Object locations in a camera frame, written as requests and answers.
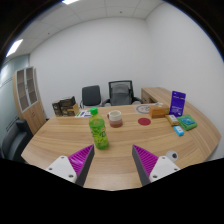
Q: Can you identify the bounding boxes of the black mesh chair, grey backrest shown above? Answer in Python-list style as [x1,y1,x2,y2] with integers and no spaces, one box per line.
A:
[101,79,144,108]

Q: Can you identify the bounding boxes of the green flat packet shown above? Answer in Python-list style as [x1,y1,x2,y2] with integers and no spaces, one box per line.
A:
[176,114,198,131]

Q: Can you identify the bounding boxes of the small blue packet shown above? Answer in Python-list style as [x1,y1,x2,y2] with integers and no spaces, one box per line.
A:
[173,125,185,137]

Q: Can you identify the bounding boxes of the green drink bottle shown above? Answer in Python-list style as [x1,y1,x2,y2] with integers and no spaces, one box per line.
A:
[88,106,110,151]

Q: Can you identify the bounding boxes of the rectangular ceiling light panel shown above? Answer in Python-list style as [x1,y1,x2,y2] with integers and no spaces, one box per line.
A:
[61,0,80,6]
[5,38,24,58]

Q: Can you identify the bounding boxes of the wooden shelf cabinet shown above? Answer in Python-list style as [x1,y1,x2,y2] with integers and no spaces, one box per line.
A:
[12,66,47,135]

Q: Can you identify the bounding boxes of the white green purple leaflet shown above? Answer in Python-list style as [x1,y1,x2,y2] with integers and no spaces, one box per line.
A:
[74,109,92,119]

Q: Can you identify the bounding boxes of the flat round red coaster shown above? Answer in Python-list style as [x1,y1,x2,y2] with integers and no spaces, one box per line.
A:
[137,117,152,127]

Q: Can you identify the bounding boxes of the brown rectangular box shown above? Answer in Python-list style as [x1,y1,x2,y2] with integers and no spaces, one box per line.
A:
[148,104,171,119]

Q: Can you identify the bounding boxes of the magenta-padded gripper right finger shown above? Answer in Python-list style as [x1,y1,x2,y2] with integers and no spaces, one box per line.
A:
[131,144,181,187]

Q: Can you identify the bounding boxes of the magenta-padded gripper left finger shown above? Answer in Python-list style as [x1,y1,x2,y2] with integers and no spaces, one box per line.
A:
[46,144,96,187]

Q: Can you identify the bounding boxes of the tan cardboard box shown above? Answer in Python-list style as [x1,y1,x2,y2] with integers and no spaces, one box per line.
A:
[68,103,80,117]

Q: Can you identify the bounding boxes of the white and pink mug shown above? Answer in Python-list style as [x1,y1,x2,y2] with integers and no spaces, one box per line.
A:
[106,109,124,129]

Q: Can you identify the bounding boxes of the white round table grommet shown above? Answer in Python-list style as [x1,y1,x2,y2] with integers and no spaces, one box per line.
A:
[165,150,179,162]

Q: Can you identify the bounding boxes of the black armchair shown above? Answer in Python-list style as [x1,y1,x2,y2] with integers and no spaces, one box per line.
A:
[0,119,34,164]

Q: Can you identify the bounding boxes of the black office chair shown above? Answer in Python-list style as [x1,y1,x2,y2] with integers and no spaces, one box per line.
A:
[79,85,103,109]

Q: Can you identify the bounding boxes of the purple hanging package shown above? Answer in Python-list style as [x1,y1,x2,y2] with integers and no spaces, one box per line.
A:
[169,90,187,118]

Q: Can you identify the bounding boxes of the dark printed box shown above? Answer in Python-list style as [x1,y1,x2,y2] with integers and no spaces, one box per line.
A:
[51,95,77,117]

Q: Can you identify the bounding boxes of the wooden side desk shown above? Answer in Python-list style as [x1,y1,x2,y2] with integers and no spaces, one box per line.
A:
[140,87,173,105]

